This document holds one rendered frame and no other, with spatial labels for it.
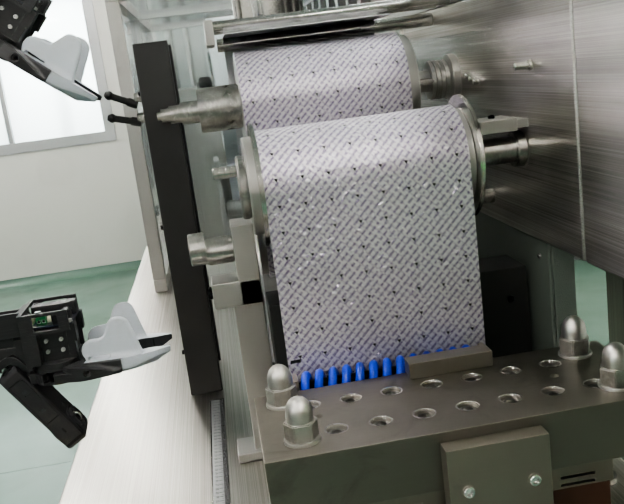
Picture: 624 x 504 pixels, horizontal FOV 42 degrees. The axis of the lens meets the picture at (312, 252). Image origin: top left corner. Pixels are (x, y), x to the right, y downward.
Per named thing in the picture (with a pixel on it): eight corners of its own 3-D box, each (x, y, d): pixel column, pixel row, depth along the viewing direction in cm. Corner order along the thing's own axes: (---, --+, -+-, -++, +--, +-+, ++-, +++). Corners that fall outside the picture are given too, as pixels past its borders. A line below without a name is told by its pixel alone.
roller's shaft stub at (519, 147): (461, 171, 101) (458, 136, 100) (516, 163, 101) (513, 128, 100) (473, 175, 96) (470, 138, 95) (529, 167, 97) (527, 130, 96)
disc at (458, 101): (446, 202, 107) (439, 89, 103) (450, 202, 107) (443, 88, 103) (485, 230, 93) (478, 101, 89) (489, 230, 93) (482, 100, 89)
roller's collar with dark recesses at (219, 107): (202, 132, 121) (195, 88, 120) (242, 126, 122) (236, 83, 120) (202, 134, 115) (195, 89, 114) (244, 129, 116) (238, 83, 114)
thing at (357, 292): (291, 388, 95) (269, 234, 91) (485, 356, 97) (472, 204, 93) (291, 390, 95) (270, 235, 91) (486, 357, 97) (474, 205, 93)
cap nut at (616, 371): (591, 381, 83) (588, 339, 82) (625, 375, 84) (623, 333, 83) (608, 394, 80) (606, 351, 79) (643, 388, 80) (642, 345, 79)
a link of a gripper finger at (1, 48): (47, 69, 84) (-27, 22, 84) (39, 81, 85) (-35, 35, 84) (61, 73, 89) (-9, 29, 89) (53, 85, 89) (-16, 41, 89)
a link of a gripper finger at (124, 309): (165, 297, 93) (82, 313, 90) (173, 346, 94) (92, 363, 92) (162, 291, 96) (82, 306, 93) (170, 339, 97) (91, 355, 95)
